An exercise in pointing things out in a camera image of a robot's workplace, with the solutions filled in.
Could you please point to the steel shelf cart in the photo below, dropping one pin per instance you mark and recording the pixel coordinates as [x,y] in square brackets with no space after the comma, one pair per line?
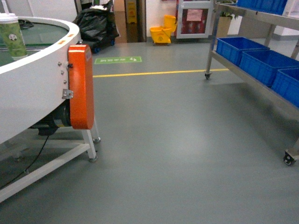
[274,75]

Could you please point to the yellow mop bucket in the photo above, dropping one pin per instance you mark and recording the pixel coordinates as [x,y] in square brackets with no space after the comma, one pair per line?
[162,34]

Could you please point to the orange motor guard cover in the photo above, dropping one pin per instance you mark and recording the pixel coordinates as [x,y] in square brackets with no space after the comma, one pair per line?
[81,83]

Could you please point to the yellow wet floor sign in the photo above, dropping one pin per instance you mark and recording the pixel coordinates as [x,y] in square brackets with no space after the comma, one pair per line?
[131,12]

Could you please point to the black garbage bag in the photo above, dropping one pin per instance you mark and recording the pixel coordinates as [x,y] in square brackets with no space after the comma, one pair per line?
[97,25]

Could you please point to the white round conveyor machine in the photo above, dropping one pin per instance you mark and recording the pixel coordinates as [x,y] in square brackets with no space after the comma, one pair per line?
[35,104]

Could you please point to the green paper drink cup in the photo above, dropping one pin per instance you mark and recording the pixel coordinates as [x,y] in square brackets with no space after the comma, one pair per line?
[11,34]

